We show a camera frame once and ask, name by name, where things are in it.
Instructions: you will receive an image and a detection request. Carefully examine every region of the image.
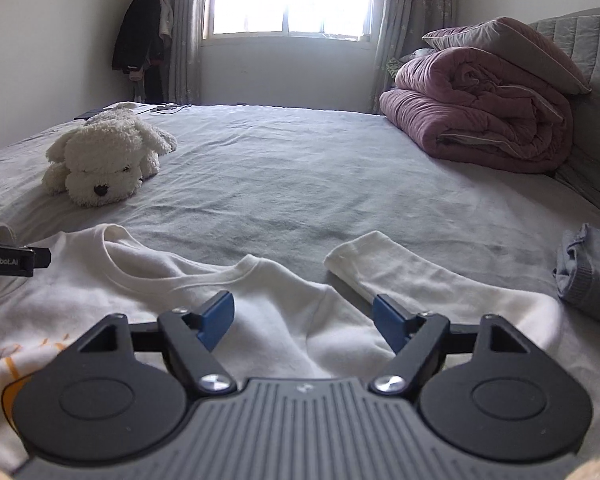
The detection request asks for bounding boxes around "pink and grey pillow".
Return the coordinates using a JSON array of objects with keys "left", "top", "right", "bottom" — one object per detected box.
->
[{"left": 422, "top": 16, "right": 592, "bottom": 95}]

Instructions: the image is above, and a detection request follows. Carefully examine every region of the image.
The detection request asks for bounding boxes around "grey bed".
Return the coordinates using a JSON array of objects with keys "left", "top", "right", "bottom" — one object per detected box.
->
[{"left": 0, "top": 102, "right": 600, "bottom": 461}]

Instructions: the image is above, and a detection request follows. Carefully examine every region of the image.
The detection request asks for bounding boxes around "grey patterned curtain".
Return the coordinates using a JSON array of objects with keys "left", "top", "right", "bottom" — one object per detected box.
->
[
  {"left": 370, "top": 0, "right": 456, "bottom": 113},
  {"left": 167, "top": 0, "right": 206, "bottom": 106}
]

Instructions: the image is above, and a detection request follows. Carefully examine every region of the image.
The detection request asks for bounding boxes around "grey padded headboard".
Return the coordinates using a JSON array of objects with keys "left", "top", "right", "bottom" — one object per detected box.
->
[{"left": 527, "top": 5, "right": 600, "bottom": 221}]

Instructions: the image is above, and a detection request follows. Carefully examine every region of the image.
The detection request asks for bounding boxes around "white printed sweatshirt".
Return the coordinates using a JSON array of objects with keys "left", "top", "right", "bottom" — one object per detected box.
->
[{"left": 0, "top": 223, "right": 566, "bottom": 466}]

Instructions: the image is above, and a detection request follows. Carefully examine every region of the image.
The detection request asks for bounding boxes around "phone with cable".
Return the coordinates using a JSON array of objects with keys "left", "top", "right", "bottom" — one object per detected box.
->
[{"left": 137, "top": 102, "right": 191, "bottom": 115}]

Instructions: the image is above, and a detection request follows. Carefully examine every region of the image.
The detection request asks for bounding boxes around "light hanging garment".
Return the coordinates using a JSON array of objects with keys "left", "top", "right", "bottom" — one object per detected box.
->
[{"left": 154, "top": 0, "right": 174, "bottom": 41}]

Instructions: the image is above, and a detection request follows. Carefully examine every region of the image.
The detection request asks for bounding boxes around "grey folded sweater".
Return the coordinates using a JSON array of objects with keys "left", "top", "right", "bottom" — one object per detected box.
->
[{"left": 552, "top": 223, "right": 600, "bottom": 336}]

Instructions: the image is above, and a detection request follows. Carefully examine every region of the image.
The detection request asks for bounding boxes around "dark hanging jacket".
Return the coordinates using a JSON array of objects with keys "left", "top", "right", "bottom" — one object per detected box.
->
[{"left": 111, "top": 0, "right": 168, "bottom": 103}]

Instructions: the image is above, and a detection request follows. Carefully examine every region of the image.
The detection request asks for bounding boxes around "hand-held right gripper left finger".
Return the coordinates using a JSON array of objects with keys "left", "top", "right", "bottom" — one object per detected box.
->
[{"left": 75, "top": 291, "right": 237, "bottom": 395}]

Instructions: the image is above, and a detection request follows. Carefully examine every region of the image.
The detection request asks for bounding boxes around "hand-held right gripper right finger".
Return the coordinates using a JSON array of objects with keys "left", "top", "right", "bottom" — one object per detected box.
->
[{"left": 370, "top": 294, "right": 525, "bottom": 396}]

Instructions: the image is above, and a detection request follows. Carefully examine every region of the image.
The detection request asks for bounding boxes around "white plush dog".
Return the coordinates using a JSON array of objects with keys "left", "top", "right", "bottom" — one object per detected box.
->
[{"left": 41, "top": 102, "right": 177, "bottom": 208}]

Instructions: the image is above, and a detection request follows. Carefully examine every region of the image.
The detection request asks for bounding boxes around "pink folded quilt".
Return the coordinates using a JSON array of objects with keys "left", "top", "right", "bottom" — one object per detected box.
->
[{"left": 378, "top": 46, "right": 574, "bottom": 175}]

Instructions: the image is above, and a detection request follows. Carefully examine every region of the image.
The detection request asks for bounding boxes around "green patterned cloth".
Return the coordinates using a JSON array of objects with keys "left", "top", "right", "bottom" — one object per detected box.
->
[{"left": 386, "top": 49, "right": 433, "bottom": 78}]

